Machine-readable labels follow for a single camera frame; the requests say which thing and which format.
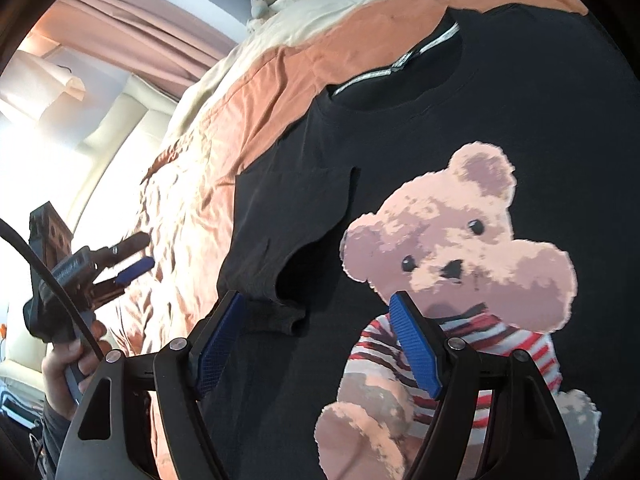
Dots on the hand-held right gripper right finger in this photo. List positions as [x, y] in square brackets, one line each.
[415, 345]

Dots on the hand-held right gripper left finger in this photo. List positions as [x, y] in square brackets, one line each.
[217, 347]

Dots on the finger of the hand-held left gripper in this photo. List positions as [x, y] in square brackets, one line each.
[135, 269]
[131, 244]

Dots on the black bear print t-shirt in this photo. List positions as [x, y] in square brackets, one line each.
[500, 100]

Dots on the person's left forearm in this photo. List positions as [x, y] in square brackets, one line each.
[52, 435]

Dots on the person's left hand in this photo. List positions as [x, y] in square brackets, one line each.
[57, 370]

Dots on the cream padded headboard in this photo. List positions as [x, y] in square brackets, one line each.
[125, 125]

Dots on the cream bear print quilt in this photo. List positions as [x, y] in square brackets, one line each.
[220, 85]

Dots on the beige cloth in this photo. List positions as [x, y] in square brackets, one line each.
[45, 72]

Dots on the pink curtain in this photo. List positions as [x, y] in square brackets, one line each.
[150, 25]

